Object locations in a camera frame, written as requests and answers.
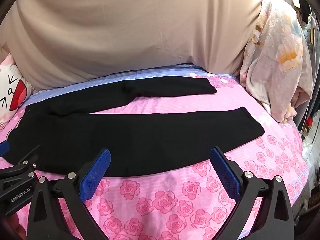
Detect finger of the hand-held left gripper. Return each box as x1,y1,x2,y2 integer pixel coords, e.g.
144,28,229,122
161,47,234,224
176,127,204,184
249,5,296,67
0,141,10,158
0,144,41,181

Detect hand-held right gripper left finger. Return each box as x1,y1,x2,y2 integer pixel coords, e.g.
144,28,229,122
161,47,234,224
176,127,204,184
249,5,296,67
27,148,112,240

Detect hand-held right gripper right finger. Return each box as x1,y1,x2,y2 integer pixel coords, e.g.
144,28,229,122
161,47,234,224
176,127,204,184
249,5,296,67
210,146,295,240

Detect black pants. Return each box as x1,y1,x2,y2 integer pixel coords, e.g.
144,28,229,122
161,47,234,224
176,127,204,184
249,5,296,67
6,77,265,178

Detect pink rose print bed sheet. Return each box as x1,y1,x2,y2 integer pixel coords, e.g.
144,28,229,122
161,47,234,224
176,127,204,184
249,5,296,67
0,64,310,240

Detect white cat face pillow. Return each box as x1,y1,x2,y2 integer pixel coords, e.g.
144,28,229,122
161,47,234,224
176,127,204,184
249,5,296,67
0,54,32,130

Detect pastel printed fleece blanket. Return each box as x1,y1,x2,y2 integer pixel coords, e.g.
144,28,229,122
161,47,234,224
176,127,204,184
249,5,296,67
239,0,314,123

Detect beige curtain cloth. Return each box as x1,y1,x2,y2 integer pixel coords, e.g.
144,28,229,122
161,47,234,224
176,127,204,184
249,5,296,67
0,0,269,92

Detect hanging clothes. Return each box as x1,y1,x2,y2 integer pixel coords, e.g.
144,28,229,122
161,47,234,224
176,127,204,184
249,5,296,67
299,0,320,85

